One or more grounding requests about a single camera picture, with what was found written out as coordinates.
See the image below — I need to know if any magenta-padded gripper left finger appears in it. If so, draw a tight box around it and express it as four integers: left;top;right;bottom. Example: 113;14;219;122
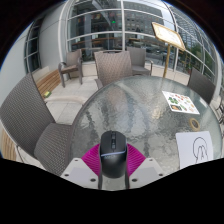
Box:
60;143;103;190

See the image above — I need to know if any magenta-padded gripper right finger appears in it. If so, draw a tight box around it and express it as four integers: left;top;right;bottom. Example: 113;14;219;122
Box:
124;143;165;190

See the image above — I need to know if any black computer mouse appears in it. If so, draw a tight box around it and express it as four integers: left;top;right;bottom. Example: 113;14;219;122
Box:
98;130;128;179

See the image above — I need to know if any white printed mouse pad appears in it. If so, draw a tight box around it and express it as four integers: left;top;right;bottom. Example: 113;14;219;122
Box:
175;130;215;170

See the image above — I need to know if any wooden slatted bench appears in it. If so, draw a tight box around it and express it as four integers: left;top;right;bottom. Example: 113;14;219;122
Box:
0;128;18;162
34;69;63;99

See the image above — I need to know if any laminated picture menu card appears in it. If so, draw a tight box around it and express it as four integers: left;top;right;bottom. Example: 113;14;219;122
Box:
162;90;200;115

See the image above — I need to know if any grey wicker chair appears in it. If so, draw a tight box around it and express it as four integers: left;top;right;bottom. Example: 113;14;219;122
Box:
93;50;134;90
0;73;76;176
187;67;217;105

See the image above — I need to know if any grey wicker armchair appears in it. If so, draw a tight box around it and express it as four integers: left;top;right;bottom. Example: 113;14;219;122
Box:
58;49;84;88
126;46;154;77

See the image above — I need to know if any wooden menu stand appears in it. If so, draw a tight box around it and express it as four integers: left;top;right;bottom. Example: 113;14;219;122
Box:
150;21;187;79

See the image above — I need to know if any round brass table ring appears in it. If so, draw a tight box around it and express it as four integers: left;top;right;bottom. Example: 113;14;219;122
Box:
188;117;202;132

